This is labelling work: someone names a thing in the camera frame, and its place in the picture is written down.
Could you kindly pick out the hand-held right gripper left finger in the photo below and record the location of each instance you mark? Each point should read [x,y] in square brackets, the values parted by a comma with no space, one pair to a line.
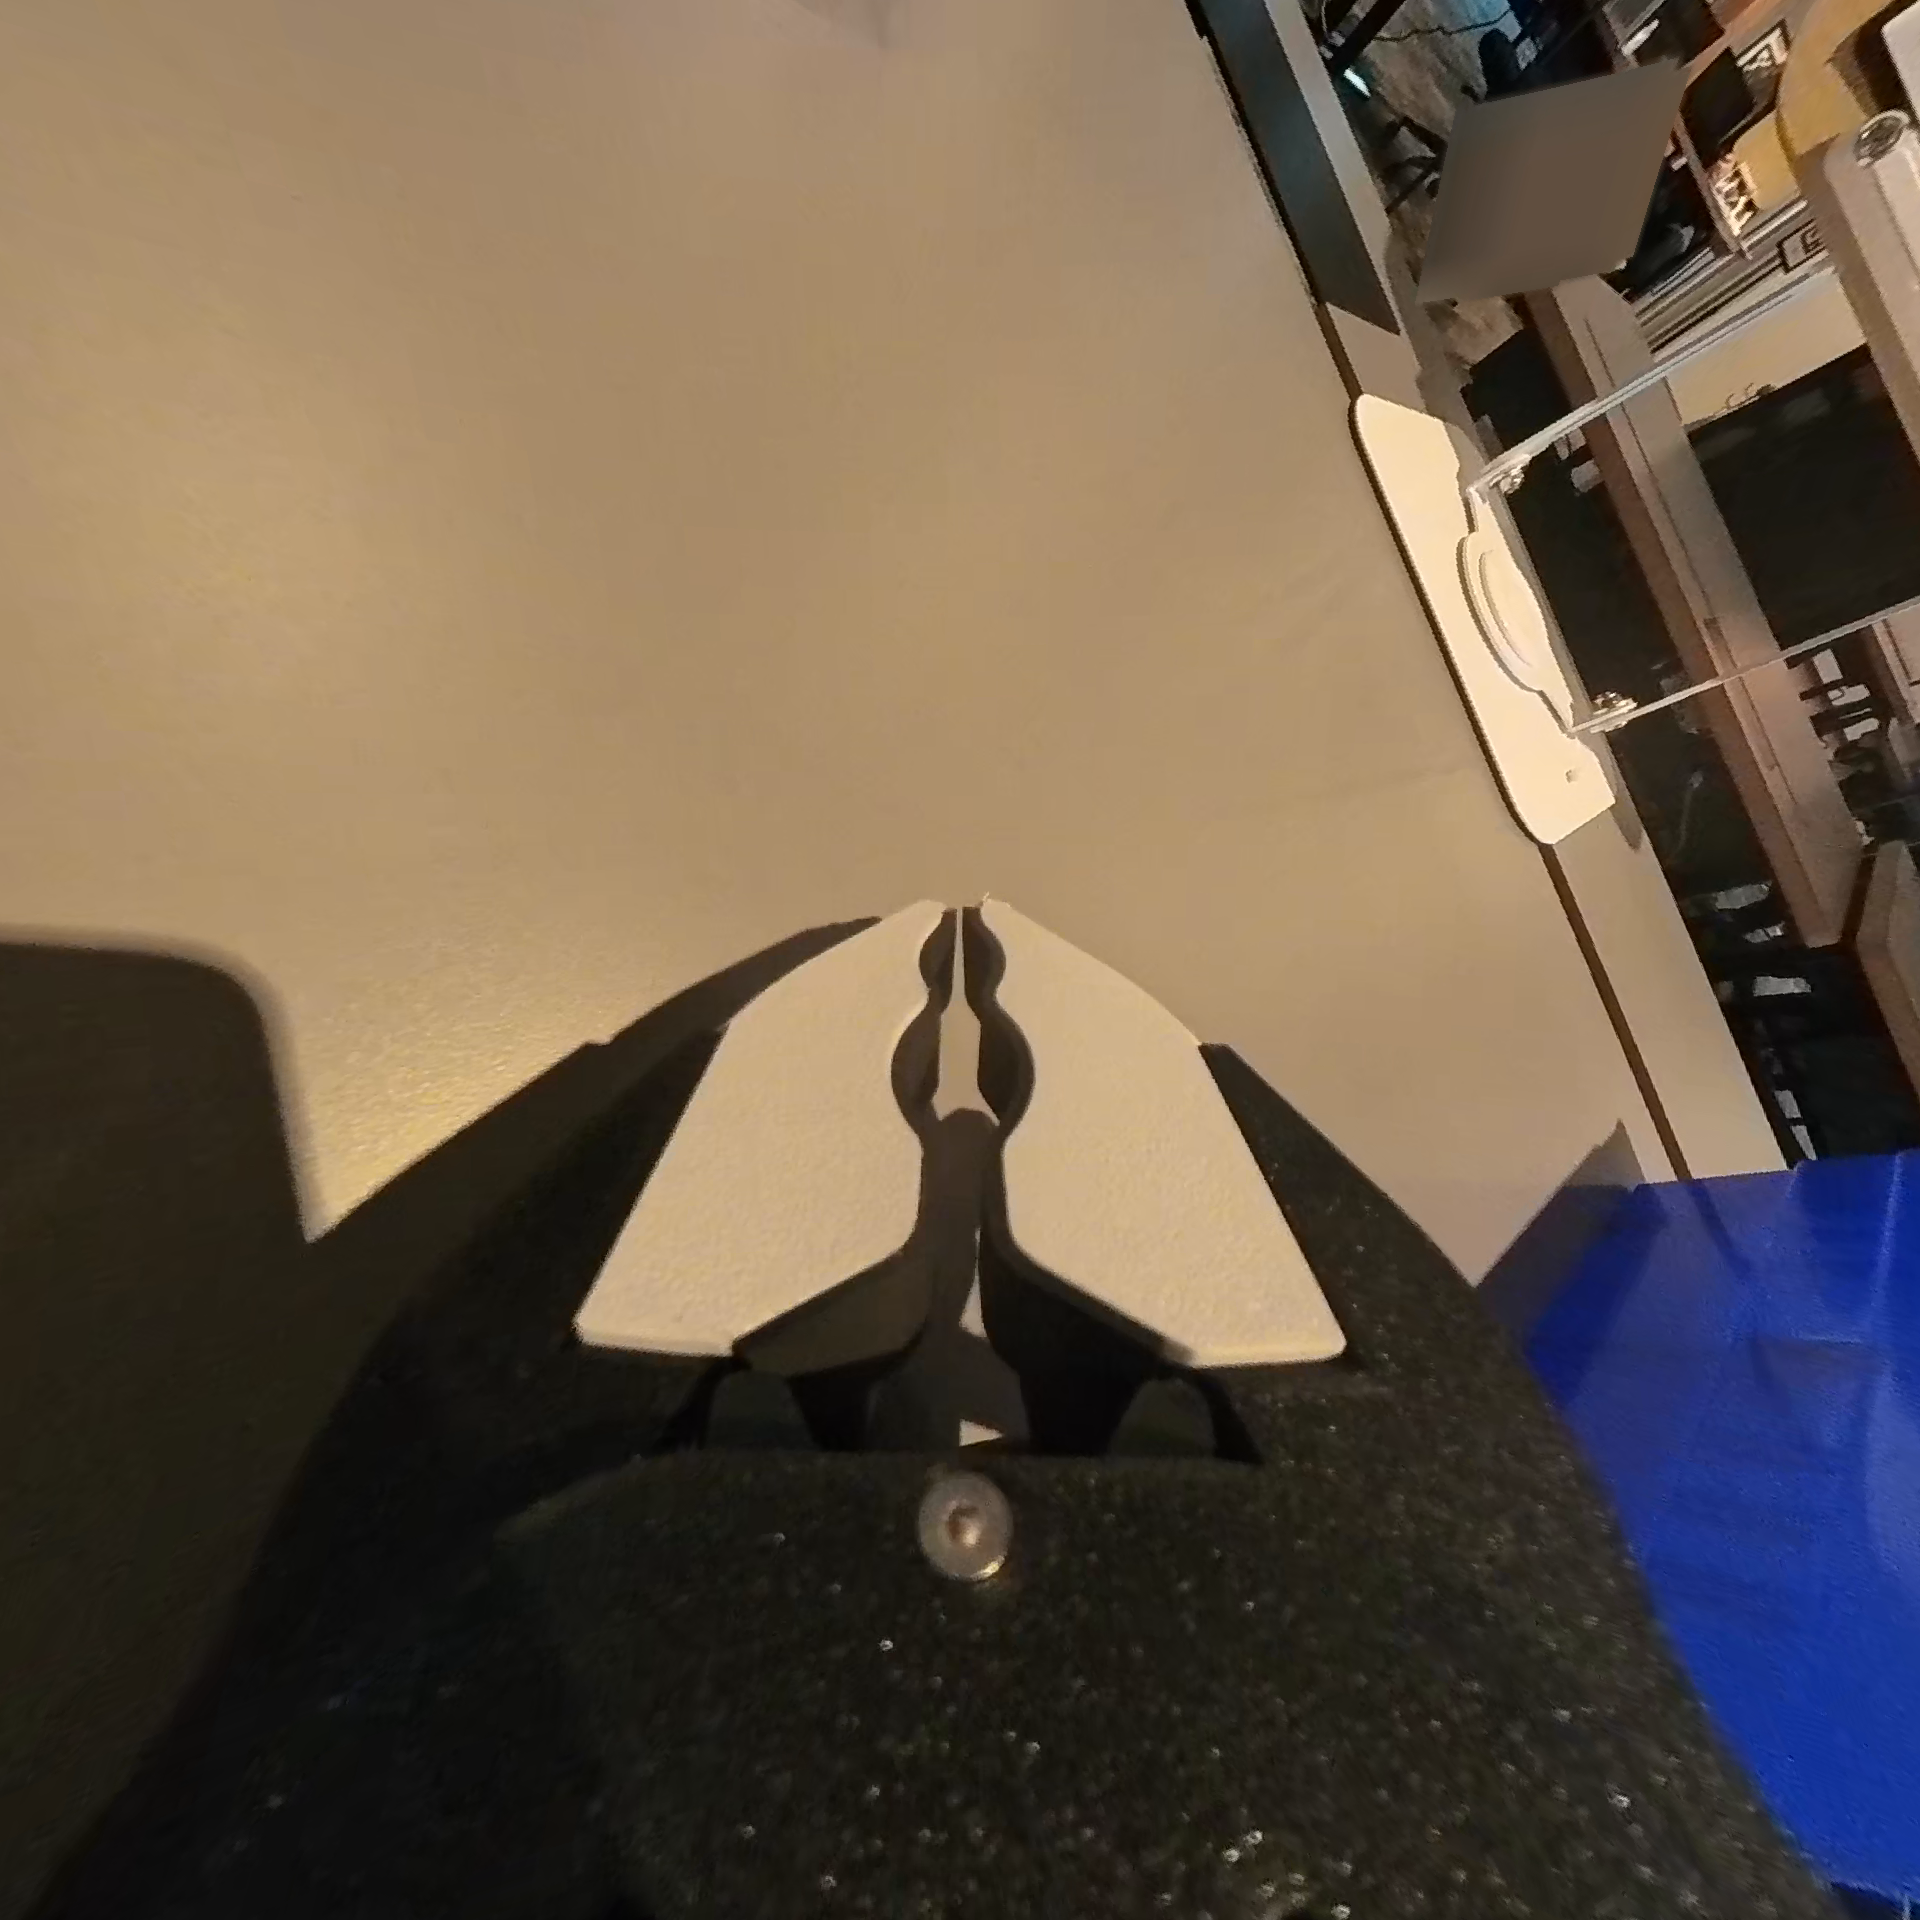
[750,1185]

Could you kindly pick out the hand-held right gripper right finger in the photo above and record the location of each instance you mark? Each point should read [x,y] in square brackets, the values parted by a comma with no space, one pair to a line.
[1155,1185]

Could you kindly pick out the blue plastic bin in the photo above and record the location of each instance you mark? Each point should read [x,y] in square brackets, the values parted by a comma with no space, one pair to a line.
[1727,1424]

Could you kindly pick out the brown background desk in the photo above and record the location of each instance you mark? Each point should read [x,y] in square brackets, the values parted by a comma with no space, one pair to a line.
[1665,495]

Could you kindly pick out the grey flat panel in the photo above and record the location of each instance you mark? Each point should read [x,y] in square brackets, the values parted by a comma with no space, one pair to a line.
[1547,181]

